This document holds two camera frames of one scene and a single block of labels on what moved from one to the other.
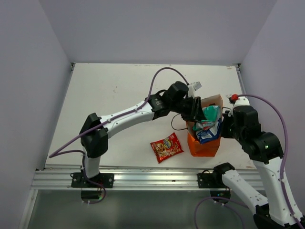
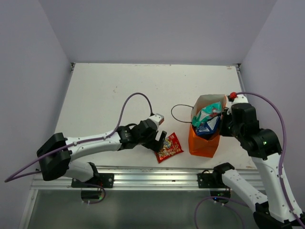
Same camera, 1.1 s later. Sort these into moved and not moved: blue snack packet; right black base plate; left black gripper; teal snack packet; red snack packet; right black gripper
Moved: blue snack packet; teal snack packet; left black gripper
Not moved: right black gripper; right black base plate; red snack packet
